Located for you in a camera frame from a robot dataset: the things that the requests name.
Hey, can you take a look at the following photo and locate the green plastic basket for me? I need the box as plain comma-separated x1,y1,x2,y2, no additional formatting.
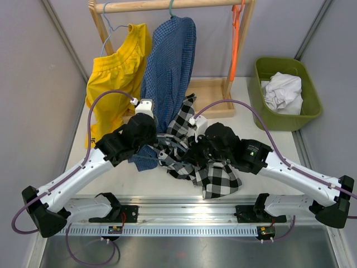
248,56,322,131

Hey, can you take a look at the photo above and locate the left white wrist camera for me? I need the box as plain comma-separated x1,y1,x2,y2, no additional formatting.
130,98,154,118

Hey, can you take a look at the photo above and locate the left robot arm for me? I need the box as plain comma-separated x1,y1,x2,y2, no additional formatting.
22,113,156,238

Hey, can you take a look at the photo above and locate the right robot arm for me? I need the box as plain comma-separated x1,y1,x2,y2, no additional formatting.
183,123,354,229

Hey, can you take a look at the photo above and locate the orange hanger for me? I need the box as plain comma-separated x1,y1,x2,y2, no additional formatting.
229,0,244,82

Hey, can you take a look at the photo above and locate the teal hanger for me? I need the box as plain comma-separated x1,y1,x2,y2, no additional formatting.
168,0,176,18

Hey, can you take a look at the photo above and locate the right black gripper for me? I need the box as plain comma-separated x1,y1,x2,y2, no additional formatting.
183,131,232,167

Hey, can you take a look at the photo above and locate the light blue wire hanger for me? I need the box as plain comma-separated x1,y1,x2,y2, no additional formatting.
100,2,129,57

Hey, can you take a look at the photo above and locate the wooden clothes rack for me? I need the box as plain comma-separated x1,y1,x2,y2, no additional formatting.
88,0,255,109

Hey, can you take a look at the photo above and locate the white slotted cable duct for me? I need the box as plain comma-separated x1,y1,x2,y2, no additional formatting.
58,224,258,237

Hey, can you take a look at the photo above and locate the blue checked shirt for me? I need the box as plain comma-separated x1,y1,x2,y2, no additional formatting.
128,16,197,173

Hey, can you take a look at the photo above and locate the aluminium mounting rail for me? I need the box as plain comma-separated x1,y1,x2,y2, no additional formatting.
37,194,342,227

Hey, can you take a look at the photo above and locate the black white checked shirt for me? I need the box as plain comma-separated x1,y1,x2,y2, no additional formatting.
162,94,242,199

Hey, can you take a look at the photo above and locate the yellow garment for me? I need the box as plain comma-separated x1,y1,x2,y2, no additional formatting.
85,23,152,147

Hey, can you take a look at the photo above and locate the grey blue hanger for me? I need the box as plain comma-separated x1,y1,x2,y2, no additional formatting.
130,133,190,171

